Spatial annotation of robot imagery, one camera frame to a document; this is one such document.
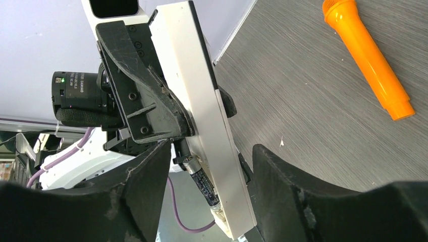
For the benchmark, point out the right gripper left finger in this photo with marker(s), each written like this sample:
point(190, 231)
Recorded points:
point(123, 204)

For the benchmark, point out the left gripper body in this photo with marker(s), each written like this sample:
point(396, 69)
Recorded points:
point(131, 64)

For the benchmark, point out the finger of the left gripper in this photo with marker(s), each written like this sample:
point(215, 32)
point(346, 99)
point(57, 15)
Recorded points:
point(228, 102)
point(176, 121)

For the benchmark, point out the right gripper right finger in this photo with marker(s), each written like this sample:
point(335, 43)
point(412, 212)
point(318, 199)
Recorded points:
point(293, 205)

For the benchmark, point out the long white box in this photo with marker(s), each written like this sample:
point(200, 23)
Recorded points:
point(184, 58)

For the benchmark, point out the black battery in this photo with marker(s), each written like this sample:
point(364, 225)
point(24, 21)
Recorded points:
point(202, 181)

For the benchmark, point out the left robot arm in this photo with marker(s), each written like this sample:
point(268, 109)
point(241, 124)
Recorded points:
point(86, 100)

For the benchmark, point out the orange toy microphone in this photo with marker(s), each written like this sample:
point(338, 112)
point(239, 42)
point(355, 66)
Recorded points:
point(344, 18)

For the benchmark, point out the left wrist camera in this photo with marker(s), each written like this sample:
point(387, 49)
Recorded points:
point(101, 11)

